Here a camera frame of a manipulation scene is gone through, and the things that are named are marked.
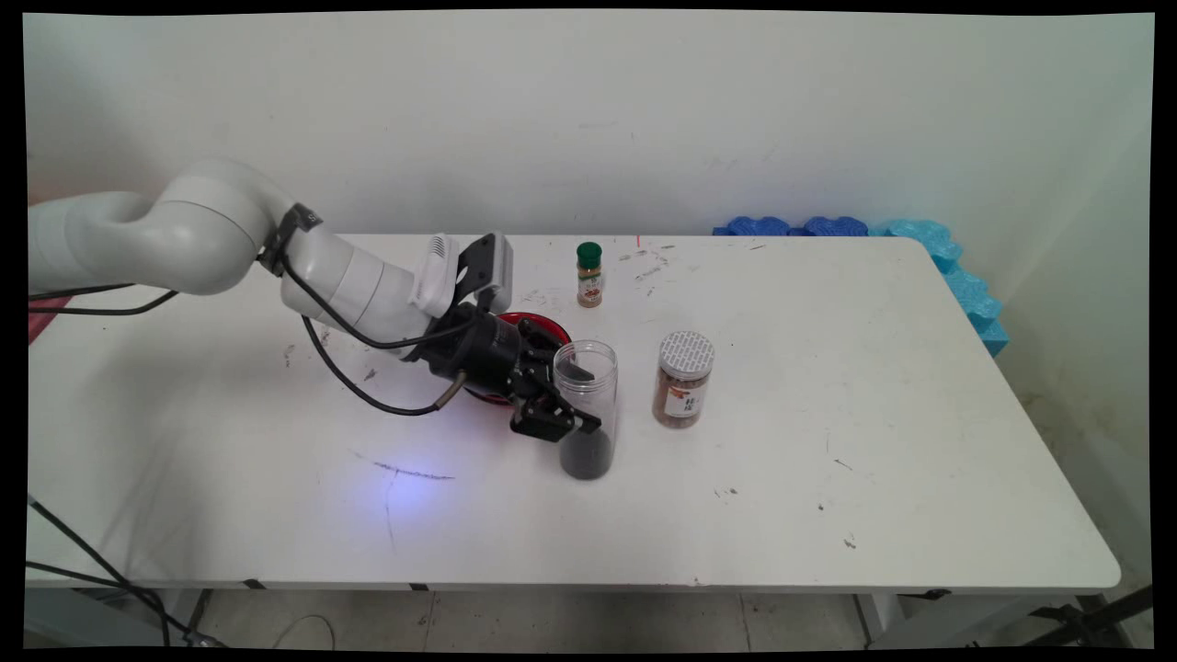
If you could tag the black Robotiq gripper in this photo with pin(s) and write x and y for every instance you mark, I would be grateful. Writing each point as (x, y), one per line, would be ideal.
(483, 354)

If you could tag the clear plastic jar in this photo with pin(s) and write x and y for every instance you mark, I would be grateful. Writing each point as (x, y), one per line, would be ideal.
(602, 405)

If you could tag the black seeds heap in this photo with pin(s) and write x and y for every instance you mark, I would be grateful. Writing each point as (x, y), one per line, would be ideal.
(588, 455)

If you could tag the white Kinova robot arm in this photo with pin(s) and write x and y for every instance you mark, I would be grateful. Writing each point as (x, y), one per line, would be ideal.
(211, 221)

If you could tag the red bowl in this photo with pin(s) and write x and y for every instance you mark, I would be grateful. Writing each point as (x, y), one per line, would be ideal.
(552, 327)

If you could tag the green-capped spice bottle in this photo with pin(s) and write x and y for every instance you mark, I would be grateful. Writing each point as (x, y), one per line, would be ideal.
(589, 276)

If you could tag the brown spice jar white lid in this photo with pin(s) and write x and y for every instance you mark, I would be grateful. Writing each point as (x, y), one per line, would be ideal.
(683, 382)

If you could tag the dark blue foam piece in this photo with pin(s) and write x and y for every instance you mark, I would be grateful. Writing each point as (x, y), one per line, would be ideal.
(835, 226)
(754, 226)

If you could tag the white table leg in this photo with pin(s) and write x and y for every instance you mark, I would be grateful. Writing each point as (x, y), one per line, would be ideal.
(881, 621)
(188, 609)

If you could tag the light blue foam piece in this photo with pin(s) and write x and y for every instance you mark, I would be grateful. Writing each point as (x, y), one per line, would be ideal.
(956, 276)

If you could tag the pink object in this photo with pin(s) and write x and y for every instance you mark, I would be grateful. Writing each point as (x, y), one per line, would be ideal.
(41, 326)

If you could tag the black tripod leg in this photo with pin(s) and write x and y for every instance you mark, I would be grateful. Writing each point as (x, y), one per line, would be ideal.
(1094, 618)

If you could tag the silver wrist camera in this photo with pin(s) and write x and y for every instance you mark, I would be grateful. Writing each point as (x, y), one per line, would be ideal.
(501, 267)

